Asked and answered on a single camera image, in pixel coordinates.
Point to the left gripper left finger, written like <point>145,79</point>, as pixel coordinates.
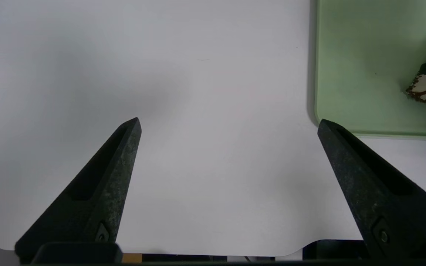
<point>94,199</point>

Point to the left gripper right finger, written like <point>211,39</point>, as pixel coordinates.
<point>383,199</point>

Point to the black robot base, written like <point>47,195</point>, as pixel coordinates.
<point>331,249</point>

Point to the light green plastic tray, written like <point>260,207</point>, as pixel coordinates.
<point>364,66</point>

